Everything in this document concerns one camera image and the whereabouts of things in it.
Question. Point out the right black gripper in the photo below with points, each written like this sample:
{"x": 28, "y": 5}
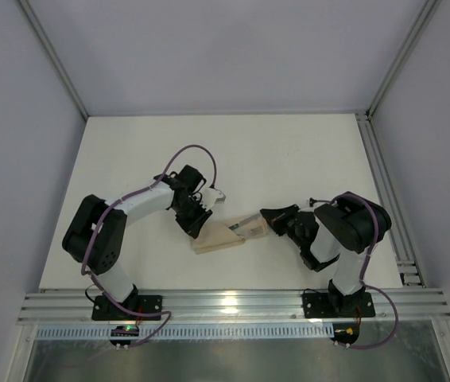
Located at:
{"x": 289, "y": 221}

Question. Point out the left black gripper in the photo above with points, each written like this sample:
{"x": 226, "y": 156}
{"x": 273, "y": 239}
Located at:
{"x": 192, "y": 216}

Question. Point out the beige cloth napkin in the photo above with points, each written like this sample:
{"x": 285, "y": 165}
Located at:
{"x": 215, "y": 235}

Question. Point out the green handled knife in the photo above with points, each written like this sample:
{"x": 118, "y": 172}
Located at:
{"x": 244, "y": 222}

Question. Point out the silver fork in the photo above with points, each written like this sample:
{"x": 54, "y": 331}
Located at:
{"x": 258, "y": 231}

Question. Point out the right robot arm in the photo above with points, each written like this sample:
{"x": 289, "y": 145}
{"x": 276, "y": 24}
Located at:
{"x": 344, "y": 232}

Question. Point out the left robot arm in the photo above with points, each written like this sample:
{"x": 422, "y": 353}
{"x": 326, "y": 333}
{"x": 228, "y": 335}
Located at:
{"x": 95, "y": 235}

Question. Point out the right controller board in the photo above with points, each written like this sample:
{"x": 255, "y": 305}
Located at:
{"x": 345, "y": 334}

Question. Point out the controller board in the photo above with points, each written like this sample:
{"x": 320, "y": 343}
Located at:
{"x": 345, "y": 334}
{"x": 122, "y": 336}

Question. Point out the left controller board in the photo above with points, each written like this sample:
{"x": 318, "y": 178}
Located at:
{"x": 122, "y": 336}

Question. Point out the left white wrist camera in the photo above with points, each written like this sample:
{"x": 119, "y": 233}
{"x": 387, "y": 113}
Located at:
{"x": 210, "y": 197}

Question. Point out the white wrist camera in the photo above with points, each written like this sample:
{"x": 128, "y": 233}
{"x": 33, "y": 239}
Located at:
{"x": 210, "y": 197}
{"x": 313, "y": 201}

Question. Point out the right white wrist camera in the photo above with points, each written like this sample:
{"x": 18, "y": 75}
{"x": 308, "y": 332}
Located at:
{"x": 313, "y": 201}

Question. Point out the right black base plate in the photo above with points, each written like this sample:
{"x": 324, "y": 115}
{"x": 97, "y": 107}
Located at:
{"x": 318, "y": 304}

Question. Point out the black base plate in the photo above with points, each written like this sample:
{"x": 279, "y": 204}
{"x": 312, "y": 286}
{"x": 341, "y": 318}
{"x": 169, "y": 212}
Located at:
{"x": 148, "y": 305}
{"x": 318, "y": 304}

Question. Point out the slotted cable duct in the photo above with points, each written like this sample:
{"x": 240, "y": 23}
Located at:
{"x": 233, "y": 331}

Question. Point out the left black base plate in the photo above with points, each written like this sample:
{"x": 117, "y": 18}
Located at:
{"x": 148, "y": 305}

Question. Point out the right aluminium side rail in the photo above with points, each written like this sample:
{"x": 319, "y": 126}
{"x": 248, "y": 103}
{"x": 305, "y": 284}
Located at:
{"x": 404, "y": 249}

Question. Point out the front aluminium rail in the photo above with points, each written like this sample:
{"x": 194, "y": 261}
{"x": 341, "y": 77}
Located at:
{"x": 213, "y": 306}

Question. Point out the right frame post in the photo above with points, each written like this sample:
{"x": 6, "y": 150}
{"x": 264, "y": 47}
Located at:
{"x": 409, "y": 43}

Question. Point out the frame post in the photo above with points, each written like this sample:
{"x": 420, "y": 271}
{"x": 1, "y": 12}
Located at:
{"x": 34, "y": 22}
{"x": 409, "y": 43}

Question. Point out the left frame post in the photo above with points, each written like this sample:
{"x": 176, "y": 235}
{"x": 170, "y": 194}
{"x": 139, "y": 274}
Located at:
{"x": 34, "y": 22}

